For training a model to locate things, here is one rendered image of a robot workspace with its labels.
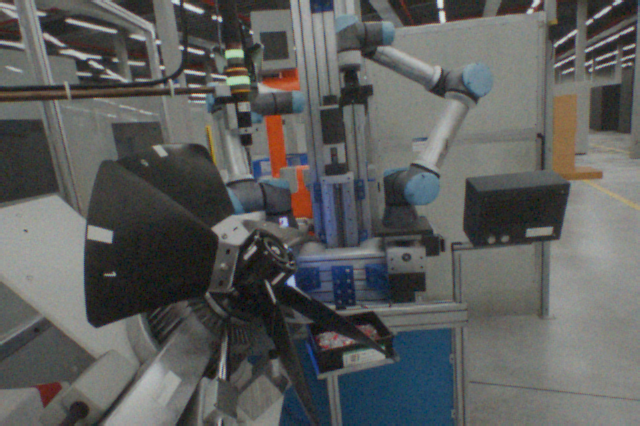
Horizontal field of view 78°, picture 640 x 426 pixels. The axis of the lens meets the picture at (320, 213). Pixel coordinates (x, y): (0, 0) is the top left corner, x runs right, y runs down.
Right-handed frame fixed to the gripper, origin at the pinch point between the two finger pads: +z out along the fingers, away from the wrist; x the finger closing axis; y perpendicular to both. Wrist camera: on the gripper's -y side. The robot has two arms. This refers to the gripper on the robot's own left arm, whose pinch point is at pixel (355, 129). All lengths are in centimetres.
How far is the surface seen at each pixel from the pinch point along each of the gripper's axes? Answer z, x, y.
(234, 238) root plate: 19, 29, -57
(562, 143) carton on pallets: 73, -418, 648
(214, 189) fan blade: 9, 33, -51
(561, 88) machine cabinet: -41, -608, 1010
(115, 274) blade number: 14, 36, -87
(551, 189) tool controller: 22, -53, -21
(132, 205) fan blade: 6, 35, -81
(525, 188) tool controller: 21, -45, -22
